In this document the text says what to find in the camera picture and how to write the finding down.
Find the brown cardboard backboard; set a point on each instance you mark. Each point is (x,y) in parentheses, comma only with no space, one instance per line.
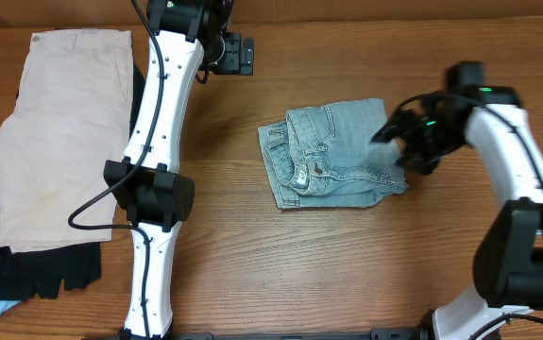
(57,13)

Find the beige shorts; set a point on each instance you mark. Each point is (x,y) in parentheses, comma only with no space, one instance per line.
(85,69)

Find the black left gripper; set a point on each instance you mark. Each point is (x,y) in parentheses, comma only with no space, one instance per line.
(233,64)

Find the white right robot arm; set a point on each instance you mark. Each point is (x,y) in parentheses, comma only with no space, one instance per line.
(508,264)

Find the black garment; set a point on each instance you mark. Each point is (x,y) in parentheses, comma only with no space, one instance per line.
(35,271)

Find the light blue denim shorts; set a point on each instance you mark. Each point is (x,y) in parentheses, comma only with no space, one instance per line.
(323,157)

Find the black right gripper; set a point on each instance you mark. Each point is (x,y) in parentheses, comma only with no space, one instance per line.
(401,127)

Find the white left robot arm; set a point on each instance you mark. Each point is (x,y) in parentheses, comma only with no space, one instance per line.
(188,41)

